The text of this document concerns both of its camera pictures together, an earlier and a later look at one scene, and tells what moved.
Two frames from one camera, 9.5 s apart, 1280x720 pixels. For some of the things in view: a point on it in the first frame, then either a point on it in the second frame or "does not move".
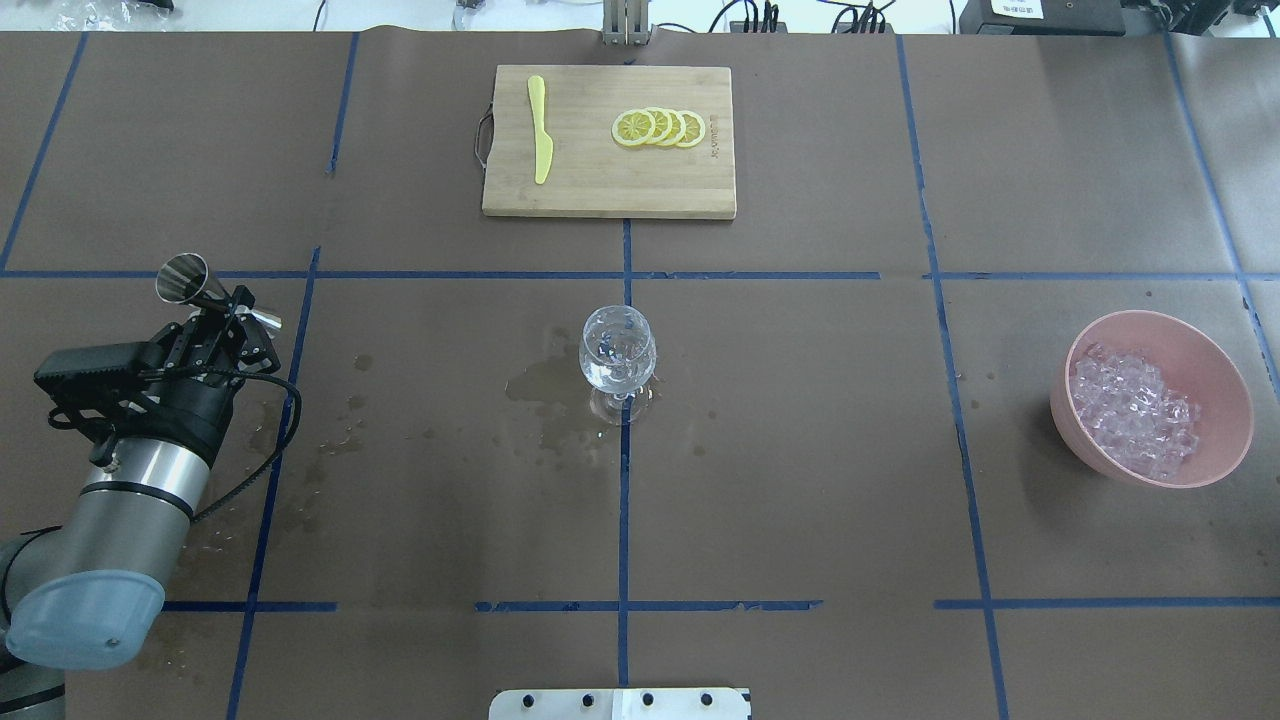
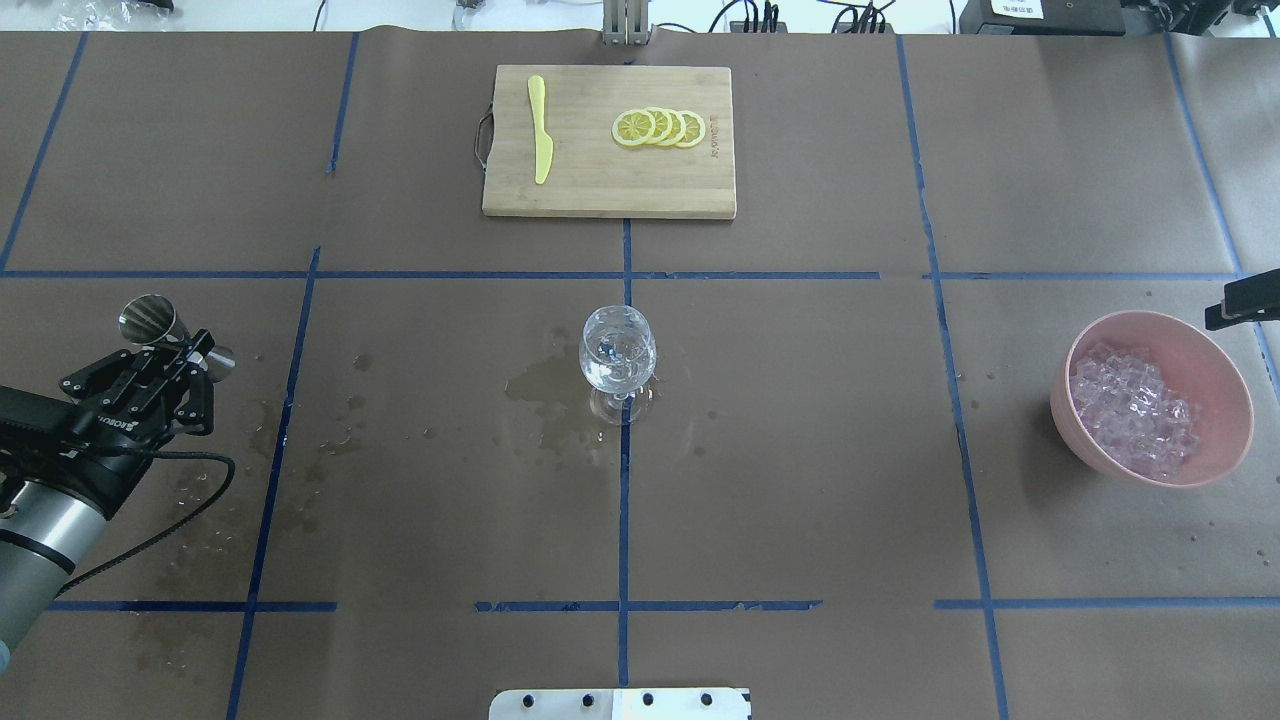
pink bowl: (1151, 398) does not move
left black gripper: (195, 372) to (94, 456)
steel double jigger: (186, 278) to (150, 319)
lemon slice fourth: (633, 127) does not move
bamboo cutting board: (591, 174) does not move
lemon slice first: (694, 129) does not move
